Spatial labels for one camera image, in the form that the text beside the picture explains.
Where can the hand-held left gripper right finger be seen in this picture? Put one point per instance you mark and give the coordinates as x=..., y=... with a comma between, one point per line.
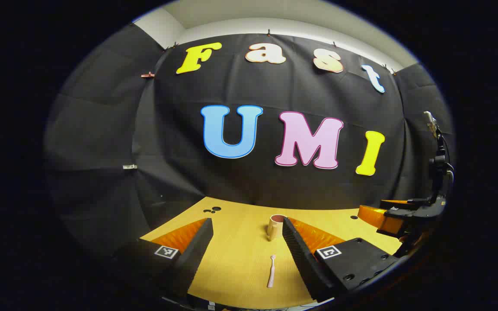
x=297, y=250

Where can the black backdrop cloth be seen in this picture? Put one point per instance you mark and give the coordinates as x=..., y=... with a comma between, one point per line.
x=180, y=142

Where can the pink toothbrush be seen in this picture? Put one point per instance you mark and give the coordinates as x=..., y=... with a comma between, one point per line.
x=271, y=272

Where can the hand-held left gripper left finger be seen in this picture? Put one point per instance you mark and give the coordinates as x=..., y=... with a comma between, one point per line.
x=199, y=246

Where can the orange backdrop clip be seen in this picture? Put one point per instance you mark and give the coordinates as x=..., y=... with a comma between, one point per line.
x=147, y=75

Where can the beige cup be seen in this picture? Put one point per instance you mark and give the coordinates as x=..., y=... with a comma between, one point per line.
x=275, y=226

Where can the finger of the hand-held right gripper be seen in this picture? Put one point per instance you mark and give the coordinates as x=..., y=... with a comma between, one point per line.
x=400, y=204
x=381, y=219

